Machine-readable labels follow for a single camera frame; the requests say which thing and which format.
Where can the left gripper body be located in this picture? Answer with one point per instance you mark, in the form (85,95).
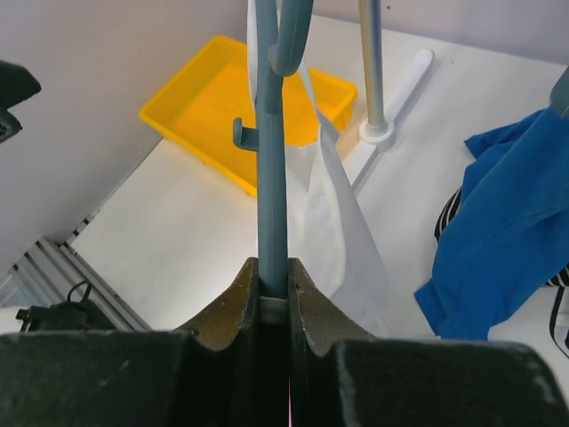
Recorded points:
(17,85)

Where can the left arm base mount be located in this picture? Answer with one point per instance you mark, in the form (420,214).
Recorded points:
(82,315)

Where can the blue tank top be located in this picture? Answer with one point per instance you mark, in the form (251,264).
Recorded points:
(509,234)

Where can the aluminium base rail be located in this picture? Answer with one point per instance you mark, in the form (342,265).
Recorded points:
(48,274)

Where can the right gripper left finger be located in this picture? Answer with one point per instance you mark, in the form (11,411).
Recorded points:
(201,374)

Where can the white tank top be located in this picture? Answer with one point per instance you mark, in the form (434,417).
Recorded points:
(326,227)

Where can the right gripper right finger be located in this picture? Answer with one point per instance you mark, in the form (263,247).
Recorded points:
(343,376)

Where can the clothes rack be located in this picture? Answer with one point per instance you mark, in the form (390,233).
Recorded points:
(377,132)

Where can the yellow plastic tray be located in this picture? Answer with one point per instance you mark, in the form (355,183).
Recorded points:
(197,108)

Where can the dark striped tank top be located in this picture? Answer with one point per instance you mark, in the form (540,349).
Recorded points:
(558,319)

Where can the grey-blue hanger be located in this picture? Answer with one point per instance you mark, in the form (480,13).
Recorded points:
(277,33)

